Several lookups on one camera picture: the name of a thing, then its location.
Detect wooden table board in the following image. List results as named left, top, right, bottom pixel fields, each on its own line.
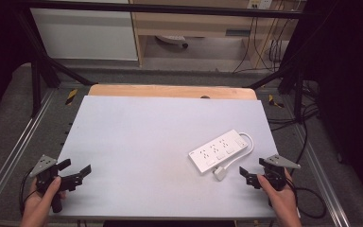
left=87, top=83, right=258, bottom=101

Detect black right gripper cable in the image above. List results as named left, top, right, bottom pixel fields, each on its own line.
left=285, top=168, right=327, bottom=220

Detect white power strip cable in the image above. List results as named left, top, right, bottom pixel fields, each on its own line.
left=222, top=131, right=255, bottom=173

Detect black curtain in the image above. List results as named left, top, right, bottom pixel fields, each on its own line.
left=0, top=0, right=34, bottom=126
left=301, top=0, right=363, bottom=212

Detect white wall outlet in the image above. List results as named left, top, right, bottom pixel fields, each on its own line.
left=246, top=0, right=274, bottom=10

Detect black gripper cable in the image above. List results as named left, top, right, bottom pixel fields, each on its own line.
left=18, top=169, right=40, bottom=217
left=285, top=168, right=327, bottom=220

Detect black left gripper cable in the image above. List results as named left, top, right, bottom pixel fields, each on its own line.
left=18, top=169, right=40, bottom=217

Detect wooden desk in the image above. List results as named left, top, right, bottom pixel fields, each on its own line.
left=128, top=0, right=299, bottom=68

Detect white cabinet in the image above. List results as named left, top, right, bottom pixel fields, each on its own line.
left=29, top=0, right=139, bottom=61

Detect aluminium rail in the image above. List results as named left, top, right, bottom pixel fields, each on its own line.
left=291, top=117, right=352, bottom=227
left=0, top=89, right=57, bottom=216

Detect black metal frame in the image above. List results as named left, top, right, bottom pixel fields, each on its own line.
left=11, top=0, right=316, bottom=121

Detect black hanging cables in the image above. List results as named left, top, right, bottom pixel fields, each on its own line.
left=232, top=9, right=289, bottom=74

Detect small white background power strip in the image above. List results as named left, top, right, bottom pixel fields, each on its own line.
left=155, top=34, right=189, bottom=49

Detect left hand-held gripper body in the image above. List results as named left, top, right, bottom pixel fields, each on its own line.
left=27, top=154, right=83, bottom=214

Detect person's left hand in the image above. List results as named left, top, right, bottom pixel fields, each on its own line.
left=19, top=176, right=68, bottom=227

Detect black floor cables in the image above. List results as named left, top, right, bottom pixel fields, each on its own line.
left=265, top=79, right=321, bottom=176

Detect white plug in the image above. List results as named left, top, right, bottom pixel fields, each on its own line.
left=213, top=166, right=228, bottom=183

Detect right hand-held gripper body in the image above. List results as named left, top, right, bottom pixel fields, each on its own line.
left=252, top=153, right=302, bottom=192

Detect person's right hand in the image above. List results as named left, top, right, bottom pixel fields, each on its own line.
left=256, top=169, right=303, bottom=227

